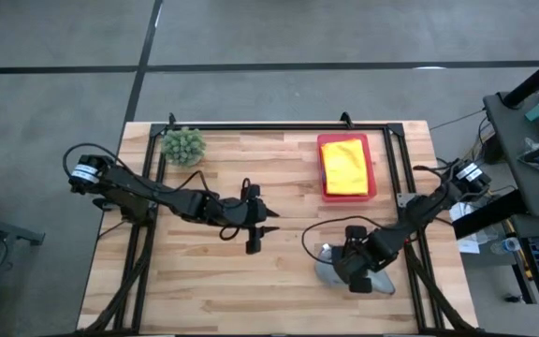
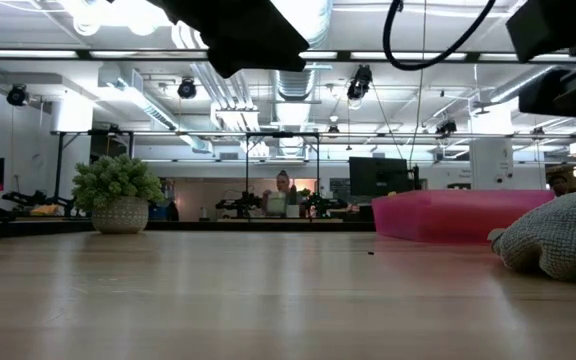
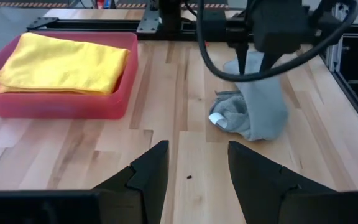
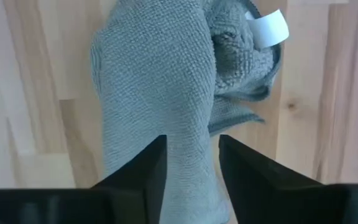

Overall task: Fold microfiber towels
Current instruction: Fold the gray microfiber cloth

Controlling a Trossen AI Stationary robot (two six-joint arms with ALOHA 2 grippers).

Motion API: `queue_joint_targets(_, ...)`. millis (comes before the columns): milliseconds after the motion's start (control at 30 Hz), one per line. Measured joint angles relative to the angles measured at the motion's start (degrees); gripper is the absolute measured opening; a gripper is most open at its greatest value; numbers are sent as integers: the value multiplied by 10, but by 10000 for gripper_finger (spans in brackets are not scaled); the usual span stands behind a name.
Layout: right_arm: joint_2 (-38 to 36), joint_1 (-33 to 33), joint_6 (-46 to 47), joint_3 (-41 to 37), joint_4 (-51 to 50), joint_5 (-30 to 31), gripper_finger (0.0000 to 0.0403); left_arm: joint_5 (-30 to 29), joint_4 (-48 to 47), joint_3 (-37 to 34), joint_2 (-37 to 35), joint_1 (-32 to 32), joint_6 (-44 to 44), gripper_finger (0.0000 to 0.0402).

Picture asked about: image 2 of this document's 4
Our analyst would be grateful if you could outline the grey microfiber towel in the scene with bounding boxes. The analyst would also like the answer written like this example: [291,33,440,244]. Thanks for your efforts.
[487,188,576,283]

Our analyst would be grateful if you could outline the pink plastic tray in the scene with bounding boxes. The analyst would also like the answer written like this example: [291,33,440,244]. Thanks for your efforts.
[371,188,558,245]

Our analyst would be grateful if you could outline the black metal rack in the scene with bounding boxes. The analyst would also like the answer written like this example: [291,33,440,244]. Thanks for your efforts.
[49,128,322,222]

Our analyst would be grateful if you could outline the green plant in patterned pot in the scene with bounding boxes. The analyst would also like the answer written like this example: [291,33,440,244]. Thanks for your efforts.
[71,153,166,236]

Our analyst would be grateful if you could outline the person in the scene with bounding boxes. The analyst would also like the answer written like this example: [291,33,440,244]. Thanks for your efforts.
[262,169,302,218]
[547,173,571,198]

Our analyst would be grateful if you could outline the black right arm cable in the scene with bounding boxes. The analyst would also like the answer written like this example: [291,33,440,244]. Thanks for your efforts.
[382,0,499,72]

